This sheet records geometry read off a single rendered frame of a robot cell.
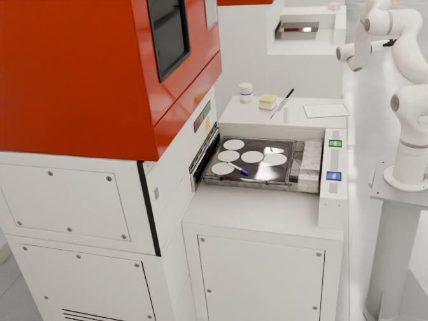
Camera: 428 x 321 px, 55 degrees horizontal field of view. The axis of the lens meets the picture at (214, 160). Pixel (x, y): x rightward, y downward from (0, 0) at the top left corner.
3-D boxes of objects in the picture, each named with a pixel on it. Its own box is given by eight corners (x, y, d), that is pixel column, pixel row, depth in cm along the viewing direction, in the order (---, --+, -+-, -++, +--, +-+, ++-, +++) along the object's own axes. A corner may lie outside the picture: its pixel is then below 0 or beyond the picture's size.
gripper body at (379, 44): (362, 55, 222) (382, 51, 223) (370, 55, 213) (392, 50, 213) (360, 41, 220) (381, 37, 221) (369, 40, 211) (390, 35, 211)
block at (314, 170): (300, 174, 175) (300, 168, 174) (300, 169, 178) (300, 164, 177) (319, 175, 173) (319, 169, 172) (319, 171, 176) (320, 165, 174)
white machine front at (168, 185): (156, 256, 148) (136, 162, 128) (214, 146, 215) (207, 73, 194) (164, 256, 147) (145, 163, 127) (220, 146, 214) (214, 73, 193)
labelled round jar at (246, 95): (238, 103, 224) (237, 86, 219) (241, 98, 230) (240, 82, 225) (251, 104, 222) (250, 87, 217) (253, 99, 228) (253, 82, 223)
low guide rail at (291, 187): (205, 184, 185) (204, 178, 184) (206, 181, 187) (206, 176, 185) (318, 194, 172) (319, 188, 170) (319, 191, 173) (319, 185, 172)
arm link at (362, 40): (387, 36, 188) (363, 72, 216) (376, 8, 193) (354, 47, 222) (369, 40, 187) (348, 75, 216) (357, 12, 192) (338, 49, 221)
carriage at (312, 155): (297, 191, 170) (297, 185, 168) (304, 148, 199) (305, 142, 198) (317, 193, 167) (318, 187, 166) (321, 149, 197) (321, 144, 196)
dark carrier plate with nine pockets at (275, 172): (205, 176, 177) (205, 174, 177) (224, 138, 205) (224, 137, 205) (285, 182, 168) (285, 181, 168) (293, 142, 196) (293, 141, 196)
